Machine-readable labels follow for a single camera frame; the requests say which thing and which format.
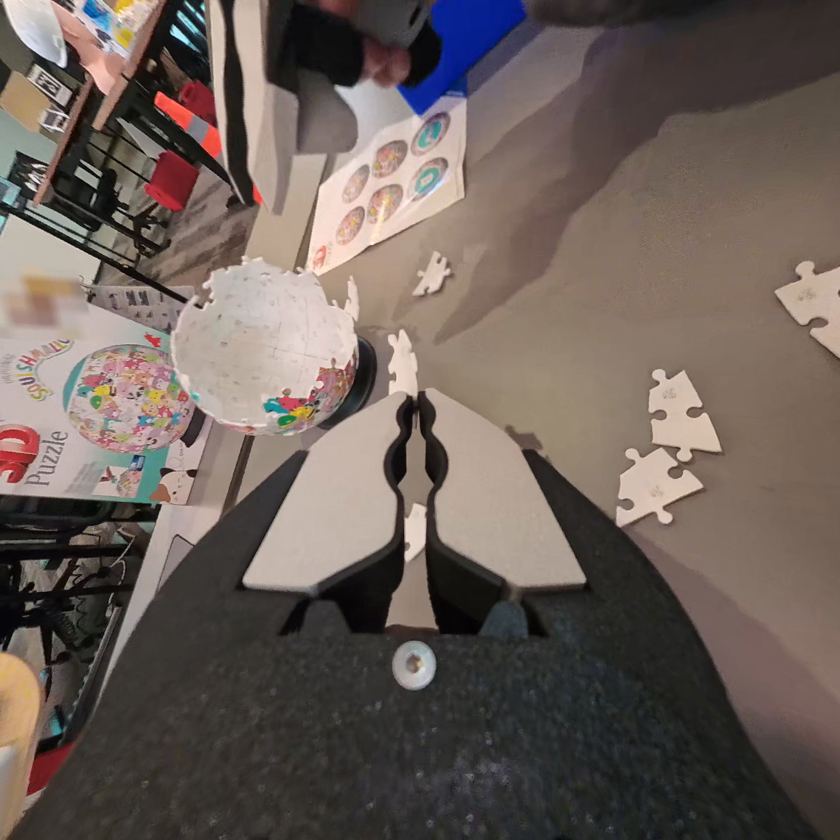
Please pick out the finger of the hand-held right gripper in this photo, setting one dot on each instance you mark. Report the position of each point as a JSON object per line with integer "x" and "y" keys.
{"x": 263, "y": 92}
{"x": 328, "y": 118}

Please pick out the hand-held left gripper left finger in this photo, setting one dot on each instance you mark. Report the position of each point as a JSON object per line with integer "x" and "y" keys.
{"x": 322, "y": 519}

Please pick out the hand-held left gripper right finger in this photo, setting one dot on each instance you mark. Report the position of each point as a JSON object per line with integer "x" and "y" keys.
{"x": 505, "y": 519}

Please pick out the black ball stand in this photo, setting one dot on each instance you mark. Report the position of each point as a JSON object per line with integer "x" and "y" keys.
{"x": 364, "y": 370}

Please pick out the white puzzle piece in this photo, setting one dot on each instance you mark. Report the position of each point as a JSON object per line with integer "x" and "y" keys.
{"x": 656, "y": 486}
{"x": 402, "y": 364}
{"x": 432, "y": 274}
{"x": 415, "y": 532}
{"x": 683, "y": 414}
{"x": 814, "y": 302}

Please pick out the colourful puzzle ball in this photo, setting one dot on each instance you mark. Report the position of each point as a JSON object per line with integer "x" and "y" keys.
{"x": 263, "y": 341}

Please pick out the puzzle instruction leaflet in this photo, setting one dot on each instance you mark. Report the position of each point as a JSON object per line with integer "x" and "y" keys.
{"x": 387, "y": 184}

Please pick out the teal puzzle box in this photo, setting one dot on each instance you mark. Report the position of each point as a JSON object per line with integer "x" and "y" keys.
{"x": 92, "y": 407}

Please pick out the person's right hand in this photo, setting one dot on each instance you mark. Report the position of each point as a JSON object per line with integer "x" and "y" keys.
{"x": 385, "y": 62}

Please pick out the blue plastic bin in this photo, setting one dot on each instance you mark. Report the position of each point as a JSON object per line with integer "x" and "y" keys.
{"x": 460, "y": 46}

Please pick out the wooden desk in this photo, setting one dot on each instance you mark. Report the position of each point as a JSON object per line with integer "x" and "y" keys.
{"x": 112, "y": 53}

